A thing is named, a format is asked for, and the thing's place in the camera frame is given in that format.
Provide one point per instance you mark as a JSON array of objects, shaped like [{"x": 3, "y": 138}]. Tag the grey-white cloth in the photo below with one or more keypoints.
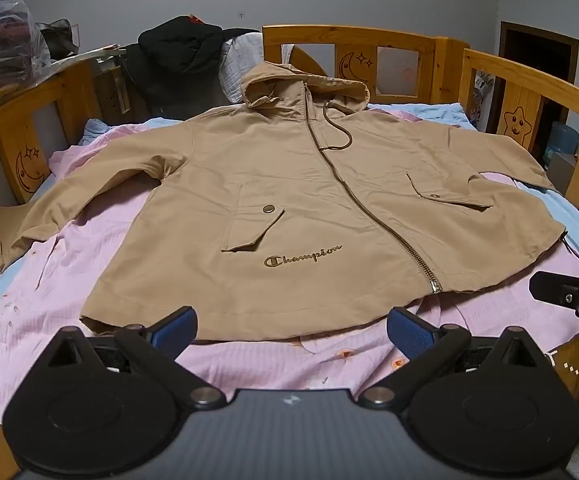
[{"x": 234, "y": 67}]

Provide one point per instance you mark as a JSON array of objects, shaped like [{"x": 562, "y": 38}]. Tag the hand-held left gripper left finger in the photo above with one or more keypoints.
[{"x": 175, "y": 331}]

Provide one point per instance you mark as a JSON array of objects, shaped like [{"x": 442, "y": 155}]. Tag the light blue bed sheet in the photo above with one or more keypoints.
[{"x": 557, "y": 208}]

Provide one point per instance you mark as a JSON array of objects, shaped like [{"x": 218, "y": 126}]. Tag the dark wooden door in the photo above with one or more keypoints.
[{"x": 534, "y": 70}]

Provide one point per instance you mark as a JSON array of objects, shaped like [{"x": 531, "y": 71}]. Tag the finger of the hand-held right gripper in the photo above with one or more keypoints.
[{"x": 557, "y": 287}]

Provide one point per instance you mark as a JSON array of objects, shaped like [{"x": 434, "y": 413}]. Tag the pink bed sheet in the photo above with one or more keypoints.
[{"x": 69, "y": 270}]

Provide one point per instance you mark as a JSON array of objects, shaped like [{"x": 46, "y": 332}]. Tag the black clothes pile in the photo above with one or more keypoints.
[{"x": 184, "y": 47}]

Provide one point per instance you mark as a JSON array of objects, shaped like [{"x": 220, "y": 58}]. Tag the wooden bed frame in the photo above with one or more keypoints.
[{"x": 349, "y": 36}]

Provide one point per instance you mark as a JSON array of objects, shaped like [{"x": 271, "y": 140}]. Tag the tan hooded jacket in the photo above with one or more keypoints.
[{"x": 294, "y": 185}]

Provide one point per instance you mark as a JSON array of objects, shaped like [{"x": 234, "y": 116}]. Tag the dark grey bag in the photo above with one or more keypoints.
[{"x": 59, "y": 37}]

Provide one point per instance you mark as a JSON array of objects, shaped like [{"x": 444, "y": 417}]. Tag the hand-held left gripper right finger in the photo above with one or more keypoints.
[{"x": 412, "y": 332}]

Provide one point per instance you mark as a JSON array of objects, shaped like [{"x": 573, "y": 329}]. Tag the blue water jug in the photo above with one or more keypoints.
[{"x": 563, "y": 142}]

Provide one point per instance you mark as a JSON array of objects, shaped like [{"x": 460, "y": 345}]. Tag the grey box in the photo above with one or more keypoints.
[{"x": 564, "y": 172}]

